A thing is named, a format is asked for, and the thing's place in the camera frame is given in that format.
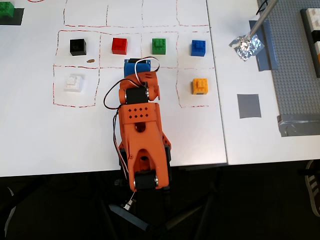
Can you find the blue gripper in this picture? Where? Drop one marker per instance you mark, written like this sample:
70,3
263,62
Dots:
132,70

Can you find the black lego block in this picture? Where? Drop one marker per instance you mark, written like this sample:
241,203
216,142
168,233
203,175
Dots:
78,47

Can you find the orange robot base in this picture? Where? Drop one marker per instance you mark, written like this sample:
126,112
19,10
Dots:
167,141

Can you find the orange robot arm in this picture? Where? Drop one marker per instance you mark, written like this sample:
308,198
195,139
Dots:
142,140

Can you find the red lego block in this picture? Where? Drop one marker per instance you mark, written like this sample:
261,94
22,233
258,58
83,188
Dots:
120,46

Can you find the green lego block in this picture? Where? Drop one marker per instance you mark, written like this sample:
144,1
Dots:
159,46
6,10

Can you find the white lego block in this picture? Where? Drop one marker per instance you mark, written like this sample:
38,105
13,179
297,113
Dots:
73,83

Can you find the blue lego block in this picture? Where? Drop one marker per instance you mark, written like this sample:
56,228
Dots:
198,48

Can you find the yellow lego block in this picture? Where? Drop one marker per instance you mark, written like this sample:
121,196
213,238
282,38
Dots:
200,86

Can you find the grey square marker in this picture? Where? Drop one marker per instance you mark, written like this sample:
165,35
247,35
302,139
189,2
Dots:
249,106

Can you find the small brown crumb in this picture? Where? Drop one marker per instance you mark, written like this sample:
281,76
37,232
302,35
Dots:
90,60

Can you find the crumpled aluminium foil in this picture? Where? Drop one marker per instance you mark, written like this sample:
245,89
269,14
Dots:
246,50

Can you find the blue-grey tape strip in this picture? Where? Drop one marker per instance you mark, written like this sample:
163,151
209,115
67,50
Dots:
266,62

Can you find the metal rod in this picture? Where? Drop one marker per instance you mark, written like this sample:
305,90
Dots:
262,18

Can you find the grey bar under table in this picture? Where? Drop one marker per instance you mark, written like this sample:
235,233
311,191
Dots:
130,217

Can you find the dark tripod leg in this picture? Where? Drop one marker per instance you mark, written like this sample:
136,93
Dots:
185,215

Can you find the grey lego baseplate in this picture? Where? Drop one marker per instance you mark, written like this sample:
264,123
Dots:
290,75

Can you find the black lego strip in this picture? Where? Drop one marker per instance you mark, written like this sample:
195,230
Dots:
310,37

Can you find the small white lego brick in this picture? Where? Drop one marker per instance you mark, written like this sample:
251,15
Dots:
317,47

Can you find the orange lego brick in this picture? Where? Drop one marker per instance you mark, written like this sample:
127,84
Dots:
318,62

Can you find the large white lego brick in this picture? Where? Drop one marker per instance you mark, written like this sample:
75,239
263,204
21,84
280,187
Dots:
313,20

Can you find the striped sneaker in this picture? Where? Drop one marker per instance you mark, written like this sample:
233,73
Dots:
313,190

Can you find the grey duct tape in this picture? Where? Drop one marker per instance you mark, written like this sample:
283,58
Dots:
300,127

